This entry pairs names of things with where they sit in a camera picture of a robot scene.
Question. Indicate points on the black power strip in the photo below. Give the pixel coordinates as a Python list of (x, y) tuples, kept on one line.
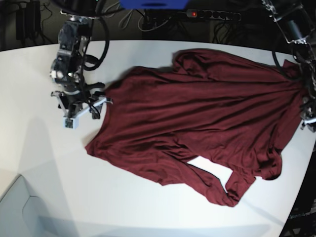
[(213, 15)]

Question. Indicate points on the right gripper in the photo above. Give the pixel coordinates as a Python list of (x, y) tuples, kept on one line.
[(75, 98)]

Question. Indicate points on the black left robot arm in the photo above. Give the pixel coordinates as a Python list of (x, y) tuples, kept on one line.
[(299, 32)]

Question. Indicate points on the black box on floor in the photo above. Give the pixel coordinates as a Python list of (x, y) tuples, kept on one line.
[(27, 21)]

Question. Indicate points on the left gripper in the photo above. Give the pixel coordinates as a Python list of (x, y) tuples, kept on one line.
[(308, 108)]

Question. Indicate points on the dark red t-shirt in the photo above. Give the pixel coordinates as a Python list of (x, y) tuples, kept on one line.
[(213, 121)]

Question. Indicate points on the white bin at corner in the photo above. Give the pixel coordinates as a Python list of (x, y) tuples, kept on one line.
[(18, 215)]

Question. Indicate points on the blue box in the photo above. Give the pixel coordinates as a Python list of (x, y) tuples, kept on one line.
[(154, 4)]

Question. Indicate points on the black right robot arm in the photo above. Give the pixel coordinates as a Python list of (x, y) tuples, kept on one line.
[(71, 59)]

